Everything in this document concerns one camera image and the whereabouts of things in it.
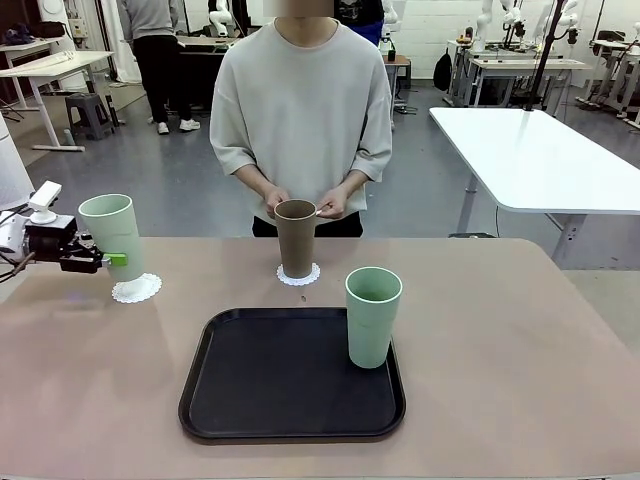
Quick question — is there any black stand pole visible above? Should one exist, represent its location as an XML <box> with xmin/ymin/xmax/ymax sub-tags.
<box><xmin>523</xmin><ymin>0</ymin><xmax>560</xmax><ymax>112</ymax></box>

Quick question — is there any brown tall cup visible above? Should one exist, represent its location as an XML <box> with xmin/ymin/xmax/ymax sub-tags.
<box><xmin>273</xmin><ymin>199</ymin><xmax>317</xmax><ymax>279</ymax></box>

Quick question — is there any grey plastic stool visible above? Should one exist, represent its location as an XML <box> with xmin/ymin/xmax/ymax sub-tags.
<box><xmin>64</xmin><ymin>92</ymin><xmax>117</xmax><ymax>141</ymax></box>

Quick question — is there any black plastic tray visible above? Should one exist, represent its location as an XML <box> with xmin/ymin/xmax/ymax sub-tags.
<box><xmin>178</xmin><ymin>306</ymin><xmax>407</xmax><ymax>441</ymax></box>

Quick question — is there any person's left forearm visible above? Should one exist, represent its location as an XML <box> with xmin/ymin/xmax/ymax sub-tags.
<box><xmin>337</xmin><ymin>169</ymin><xmax>369</xmax><ymax>197</ymax></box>

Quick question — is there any person's right hand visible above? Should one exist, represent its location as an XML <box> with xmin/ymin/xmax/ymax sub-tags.
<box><xmin>264</xmin><ymin>187</ymin><xmax>292</xmax><ymax>216</ymax></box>

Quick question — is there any large white table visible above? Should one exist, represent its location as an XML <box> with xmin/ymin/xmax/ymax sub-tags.
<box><xmin>428</xmin><ymin>106</ymin><xmax>640</xmax><ymax>261</ymax></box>

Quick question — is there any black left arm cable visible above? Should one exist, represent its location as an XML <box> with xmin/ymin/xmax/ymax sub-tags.
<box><xmin>0</xmin><ymin>249</ymin><xmax>37</xmax><ymax>284</ymax></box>

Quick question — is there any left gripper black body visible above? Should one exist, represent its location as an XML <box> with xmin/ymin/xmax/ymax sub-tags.
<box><xmin>24</xmin><ymin>215</ymin><xmax>79</xmax><ymax>261</ymax></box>

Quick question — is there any black backpack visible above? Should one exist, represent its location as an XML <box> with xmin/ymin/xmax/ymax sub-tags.
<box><xmin>433</xmin><ymin>52</ymin><xmax>454</xmax><ymax>92</ymax></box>

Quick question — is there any plain green tall cup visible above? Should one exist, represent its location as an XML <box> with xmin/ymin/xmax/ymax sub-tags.
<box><xmin>344</xmin><ymin>266</ymin><xmax>404</xmax><ymax>370</ymax></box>

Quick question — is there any green cup with white sticker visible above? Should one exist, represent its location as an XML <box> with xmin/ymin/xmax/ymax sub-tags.
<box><xmin>78</xmin><ymin>193</ymin><xmax>144</xmax><ymax>284</ymax></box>

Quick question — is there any person in black trousers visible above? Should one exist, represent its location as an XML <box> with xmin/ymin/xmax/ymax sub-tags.
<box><xmin>119</xmin><ymin>0</ymin><xmax>197</xmax><ymax>136</ymax></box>

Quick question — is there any person's right forearm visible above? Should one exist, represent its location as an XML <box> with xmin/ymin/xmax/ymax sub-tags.
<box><xmin>234</xmin><ymin>164</ymin><xmax>277</xmax><ymax>197</ymax></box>

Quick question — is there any person's left hand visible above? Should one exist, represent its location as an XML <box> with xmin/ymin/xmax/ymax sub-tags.
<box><xmin>315</xmin><ymin>191</ymin><xmax>347</xmax><ymax>220</ymax></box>

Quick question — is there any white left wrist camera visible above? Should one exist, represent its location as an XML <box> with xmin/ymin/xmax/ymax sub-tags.
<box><xmin>27</xmin><ymin>181</ymin><xmax>63</xmax><ymax>225</ymax></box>

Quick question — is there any person in beige sweater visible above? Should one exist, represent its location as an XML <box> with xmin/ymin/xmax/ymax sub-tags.
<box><xmin>209</xmin><ymin>0</ymin><xmax>393</xmax><ymax>239</ymax></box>

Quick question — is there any white cylindrical air purifier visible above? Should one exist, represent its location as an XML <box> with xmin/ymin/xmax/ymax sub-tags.
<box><xmin>0</xmin><ymin>112</ymin><xmax>32</xmax><ymax>212</ymax></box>

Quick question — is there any white desk with grey legs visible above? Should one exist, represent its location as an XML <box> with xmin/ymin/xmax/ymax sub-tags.
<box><xmin>467</xmin><ymin>55</ymin><xmax>595</xmax><ymax>109</ymax></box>

